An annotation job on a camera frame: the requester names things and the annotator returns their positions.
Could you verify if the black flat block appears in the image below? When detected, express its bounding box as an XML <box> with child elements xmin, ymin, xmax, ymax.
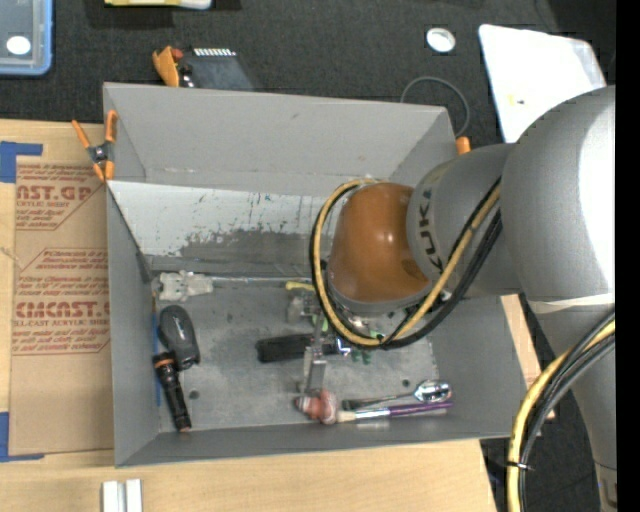
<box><xmin>254</xmin><ymin>333</ymin><xmax>321</xmax><ymax>364</ymax></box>

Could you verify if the grey metal bin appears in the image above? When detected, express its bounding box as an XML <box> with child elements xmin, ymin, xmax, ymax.
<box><xmin>102</xmin><ymin>82</ymin><xmax>532</xmax><ymax>469</ymax></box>

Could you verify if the pink toy figure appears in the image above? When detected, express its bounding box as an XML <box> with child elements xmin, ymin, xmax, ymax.
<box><xmin>293</xmin><ymin>389</ymin><xmax>340</xmax><ymax>427</ymax></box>

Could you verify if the brown cardboard board red print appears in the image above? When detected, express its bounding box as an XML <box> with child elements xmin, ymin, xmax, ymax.
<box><xmin>0</xmin><ymin>118</ymin><xmax>117</xmax><ymax>457</ymax></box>

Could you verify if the black flashlight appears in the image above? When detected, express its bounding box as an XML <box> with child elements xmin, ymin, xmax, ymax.
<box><xmin>151</xmin><ymin>351</ymin><xmax>194</xmax><ymax>434</ymax></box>

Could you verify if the silver metal spoon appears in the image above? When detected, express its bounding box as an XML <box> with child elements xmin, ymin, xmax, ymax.
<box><xmin>341</xmin><ymin>379</ymin><xmax>454</xmax><ymax>412</ymax></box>

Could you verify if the purple handled makeup brush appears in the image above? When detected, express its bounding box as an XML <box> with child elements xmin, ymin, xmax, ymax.
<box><xmin>336</xmin><ymin>401</ymin><xmax>454</xmax><ymax>425</ymax></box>

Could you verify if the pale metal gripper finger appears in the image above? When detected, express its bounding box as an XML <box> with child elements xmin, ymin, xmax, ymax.
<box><xmin>303</xmin><ymin>347</ymin><xmax>328</xmax><ymax>396</ymax></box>

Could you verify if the dark grey computer mouse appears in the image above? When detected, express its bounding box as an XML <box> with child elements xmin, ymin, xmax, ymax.
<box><xmin>158</xmin><ymin>304</ymin><xmax>202</xmax><ymax>370</ymax></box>

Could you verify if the yellow handled metal tool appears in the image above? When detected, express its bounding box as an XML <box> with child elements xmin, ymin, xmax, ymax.
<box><xmin>212</xmin><ymin>275</ymin><xmax>318</xmax><ymax>295</ymax></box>

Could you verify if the white toy figure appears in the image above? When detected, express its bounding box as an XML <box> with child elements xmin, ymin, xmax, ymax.
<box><xmin>157</xmin><ymin>269</ymin><xmax>215</xmax><ymax>302</ymax></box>

